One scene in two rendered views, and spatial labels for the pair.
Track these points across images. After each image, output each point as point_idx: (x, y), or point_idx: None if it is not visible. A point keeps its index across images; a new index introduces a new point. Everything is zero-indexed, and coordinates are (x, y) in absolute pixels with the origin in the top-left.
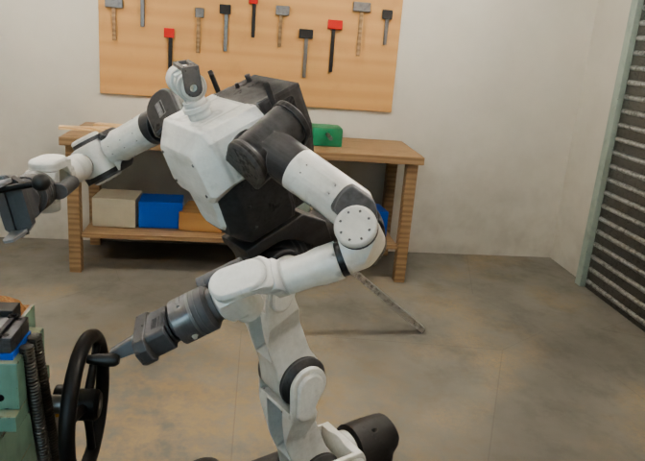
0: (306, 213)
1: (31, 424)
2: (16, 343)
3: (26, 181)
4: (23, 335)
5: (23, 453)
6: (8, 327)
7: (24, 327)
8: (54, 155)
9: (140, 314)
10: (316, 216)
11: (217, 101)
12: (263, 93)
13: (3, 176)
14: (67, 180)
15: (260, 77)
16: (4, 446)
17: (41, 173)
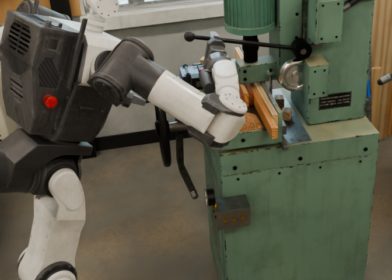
0: (11, 142)
1: (220, 190)
2: (180, 74)
3: (197, 35)
4: (181, 79)
5: (218, 190)
6: (185, 70)
7: (181, 77)
8: (226, 72)
9: (130, 93)
10: (2, 149)
11: (79, 30)
12: (38, 16)
13: (214, 34)
14: (205, 76)
15: (35, 23)
16: (212, 156)
17: (214, 60)
